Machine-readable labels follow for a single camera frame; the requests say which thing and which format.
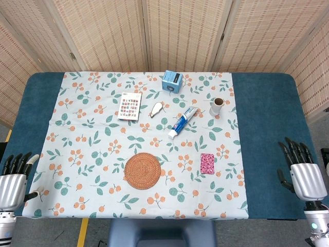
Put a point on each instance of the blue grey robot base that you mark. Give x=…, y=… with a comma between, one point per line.
x=162, y=231

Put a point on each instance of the correction tape dispenser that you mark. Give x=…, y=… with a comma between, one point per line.
x=156, y=109

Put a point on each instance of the white cardboard tube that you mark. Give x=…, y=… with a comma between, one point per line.
x=215, y=108

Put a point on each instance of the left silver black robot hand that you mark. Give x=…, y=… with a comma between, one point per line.
x=10, y=190

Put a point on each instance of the floral print tablecloth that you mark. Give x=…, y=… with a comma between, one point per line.
x=90, y=128

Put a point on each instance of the light blue cardboard box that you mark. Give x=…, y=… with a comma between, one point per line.
x=171, y=82

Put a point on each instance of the pink patterned cloth piece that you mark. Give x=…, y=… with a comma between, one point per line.
x=207, y=163

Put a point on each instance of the blue white toothpaste tube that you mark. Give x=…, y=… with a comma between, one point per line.
x=182, y=122

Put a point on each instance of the metal screen hinge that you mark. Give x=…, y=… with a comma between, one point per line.
x=72, y=56
x=223, y=36

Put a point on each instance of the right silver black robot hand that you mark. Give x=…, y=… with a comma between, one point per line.
x=308, y=180

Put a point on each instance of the blue fabric table cover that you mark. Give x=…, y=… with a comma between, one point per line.
x=270, y=115

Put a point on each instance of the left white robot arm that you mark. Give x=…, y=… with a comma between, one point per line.
x=5, y=229

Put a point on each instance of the black equipment beside table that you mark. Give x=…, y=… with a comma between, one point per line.
x=325, y=159

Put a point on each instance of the flat box with colourful grid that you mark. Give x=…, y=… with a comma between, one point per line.
x=129, y=106

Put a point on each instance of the round woven rattan coaster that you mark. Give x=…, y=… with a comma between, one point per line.
x=142, y=171

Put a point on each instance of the woven bamboo folding screen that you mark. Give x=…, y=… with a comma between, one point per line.
x=180, y=31

